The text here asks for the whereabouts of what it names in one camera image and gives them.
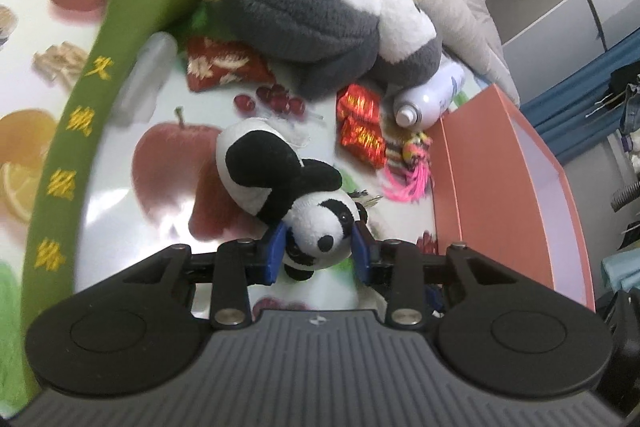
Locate small panda plush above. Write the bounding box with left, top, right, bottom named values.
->
left=215, top=117, right=368, bottom=282

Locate fruit print plastic mat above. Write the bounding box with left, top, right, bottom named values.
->
left=0, top=0, right=451, bottom=408

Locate pink tassel toy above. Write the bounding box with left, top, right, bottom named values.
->
left=382, top=132, right=436, bottom=205

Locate blue curtain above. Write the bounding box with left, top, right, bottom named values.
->
left=520, top=39, right=640, bottom=165

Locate white spray bottle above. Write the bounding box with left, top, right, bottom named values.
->
left=392, top=61, right=467, bottom=130

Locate grey penguin plush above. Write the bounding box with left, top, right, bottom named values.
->
left=190, top=0, right=443, bottom=100

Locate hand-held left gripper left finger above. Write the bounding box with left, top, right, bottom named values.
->
left=120, top=222, right=291, bottom=329

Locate red embroidered pouch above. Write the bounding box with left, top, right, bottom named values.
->
left=186, top=36, right=276, bottom=94

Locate orange cardboard box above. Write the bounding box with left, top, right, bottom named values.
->
left=430, top=83, right=598, bottom=313

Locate green fabric massage hammer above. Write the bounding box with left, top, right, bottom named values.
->
left=20, top=0, right=201, bottom=323

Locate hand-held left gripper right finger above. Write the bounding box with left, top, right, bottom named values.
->
left=350, top=222, right=514, bottom=329

